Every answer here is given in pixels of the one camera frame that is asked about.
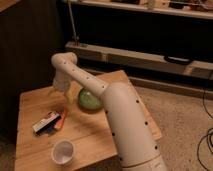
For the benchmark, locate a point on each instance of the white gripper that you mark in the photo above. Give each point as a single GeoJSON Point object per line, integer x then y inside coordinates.
{"type": "Point", "coordinates": [61, 82]}

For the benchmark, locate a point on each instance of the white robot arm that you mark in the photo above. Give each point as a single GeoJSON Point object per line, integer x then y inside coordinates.
{"type": "Point", "coordinates": [136, 147]}

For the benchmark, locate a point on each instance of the green ceramic bowl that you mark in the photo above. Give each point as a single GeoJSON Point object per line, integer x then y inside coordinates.
{"type": "Point", "coordinates": [88, 101]}

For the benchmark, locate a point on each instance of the black and white box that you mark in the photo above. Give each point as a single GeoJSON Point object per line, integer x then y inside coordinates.
{"type": "Point", "coordinates": [50, 119]}

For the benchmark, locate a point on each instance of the wooden shelf beam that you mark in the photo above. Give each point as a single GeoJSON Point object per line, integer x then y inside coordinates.
{"type": "Point", "coordinates": [139, 60]}

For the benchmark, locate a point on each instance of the metal pole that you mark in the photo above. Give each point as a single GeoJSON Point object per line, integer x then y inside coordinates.
{"type": "Point", "coordinates": [75, 37]}

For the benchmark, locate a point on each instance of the upper wooden shelf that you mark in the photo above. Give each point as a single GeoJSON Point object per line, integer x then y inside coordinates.
{"type": "Point", "coordinates": [141, 8]}

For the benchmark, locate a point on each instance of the black handle on beam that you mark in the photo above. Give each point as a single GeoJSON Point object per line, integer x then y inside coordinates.
{"type": "Point", "coordinates": [177, 61]}

